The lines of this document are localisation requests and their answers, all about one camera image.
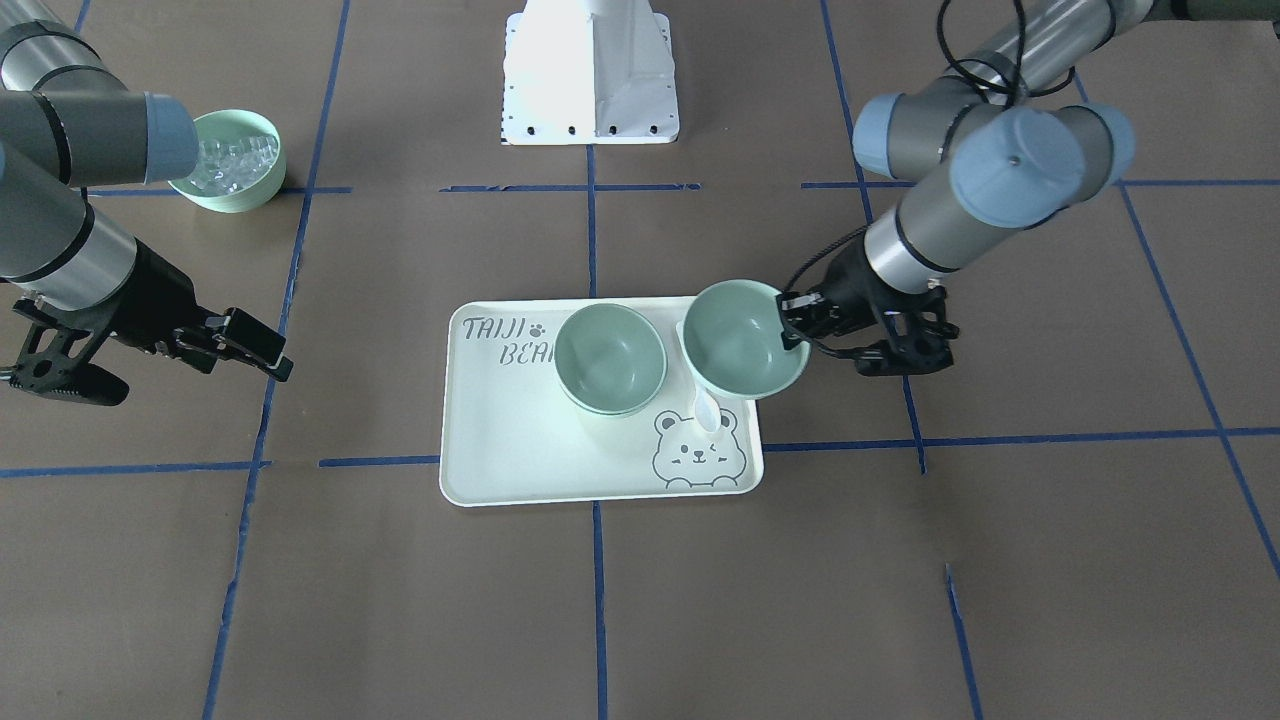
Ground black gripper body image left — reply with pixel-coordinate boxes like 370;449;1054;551
3;243;216;407

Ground green bowl with clear pieces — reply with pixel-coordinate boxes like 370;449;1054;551
168;109;287;214

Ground green bowl on tray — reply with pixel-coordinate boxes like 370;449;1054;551
566;393;655;418

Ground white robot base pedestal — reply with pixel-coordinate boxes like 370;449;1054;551
500;1;681;146

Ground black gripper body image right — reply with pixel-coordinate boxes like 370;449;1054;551
815;243;959;377

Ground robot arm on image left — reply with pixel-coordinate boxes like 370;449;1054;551
1;1;293;406

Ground pale green bear tray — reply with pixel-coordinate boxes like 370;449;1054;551
440;297;764;507

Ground white plastic spoon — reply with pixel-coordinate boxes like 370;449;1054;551
675;320;721;436

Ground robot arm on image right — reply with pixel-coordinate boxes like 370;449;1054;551
776;1;1277;377

